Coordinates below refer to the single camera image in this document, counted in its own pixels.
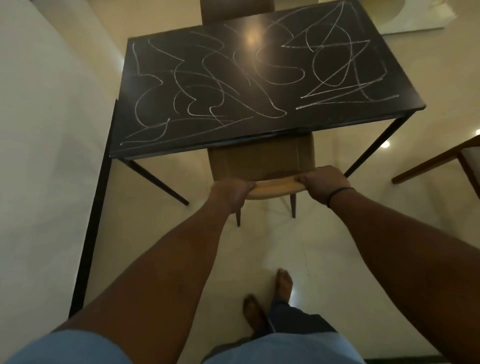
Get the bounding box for person's right hand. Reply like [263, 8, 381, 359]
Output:
[298, 165, 352, 207]

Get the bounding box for person's left hand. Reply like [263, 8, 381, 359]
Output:
[208, 178, 258, 217]

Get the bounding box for tan moulded chair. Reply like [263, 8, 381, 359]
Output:
[207, 131, 316, 228]
[199, 0, 277, 26]

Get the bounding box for wooden armchair with grey seat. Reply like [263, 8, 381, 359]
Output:
[391, 134, 480, 202]

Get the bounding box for person's right forearm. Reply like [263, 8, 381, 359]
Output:
[329, 189, 480, 364]

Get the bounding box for person's left forearm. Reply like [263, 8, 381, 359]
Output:
[56, 202, 241, 364]

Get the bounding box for person's right foot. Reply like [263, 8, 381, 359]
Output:
[274, 268, 294, 303]

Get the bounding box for person's dark trousers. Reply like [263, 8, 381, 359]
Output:
[258, 298, 338, 337]

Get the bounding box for person's blue shirt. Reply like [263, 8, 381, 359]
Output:
[3, 329, 367, 364]

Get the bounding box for black wristband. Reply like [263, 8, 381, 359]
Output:
[326, 186, 355, 209]

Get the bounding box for black chalk-marked table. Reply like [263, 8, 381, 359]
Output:
[108, 0, 427, 207]

